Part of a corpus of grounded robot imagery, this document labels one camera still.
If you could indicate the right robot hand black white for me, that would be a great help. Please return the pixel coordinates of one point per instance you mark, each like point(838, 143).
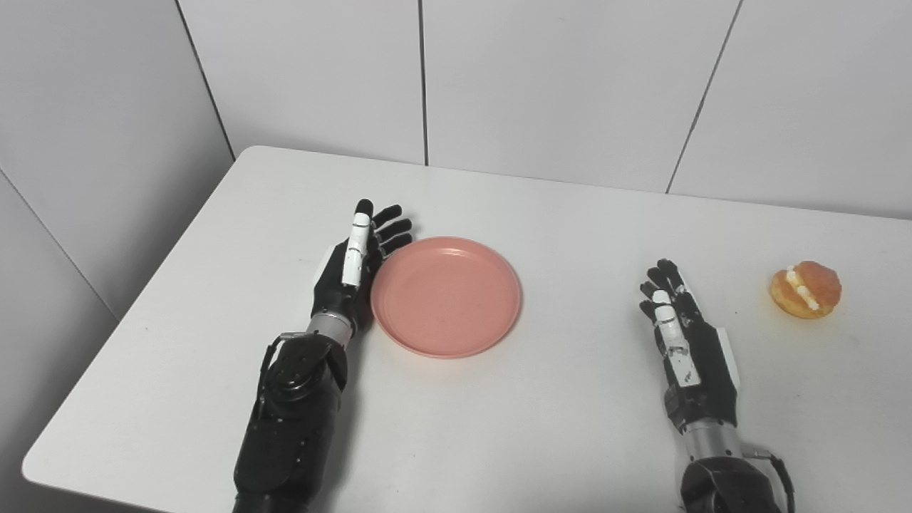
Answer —
point(698, 370)

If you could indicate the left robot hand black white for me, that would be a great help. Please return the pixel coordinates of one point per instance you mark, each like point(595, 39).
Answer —
point(335, 285)

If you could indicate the pink round plate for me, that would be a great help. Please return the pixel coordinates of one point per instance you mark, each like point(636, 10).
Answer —
point(445, 297)

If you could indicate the cream puff pastry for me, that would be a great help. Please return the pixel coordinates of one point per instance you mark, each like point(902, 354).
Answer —
point(805, 288)

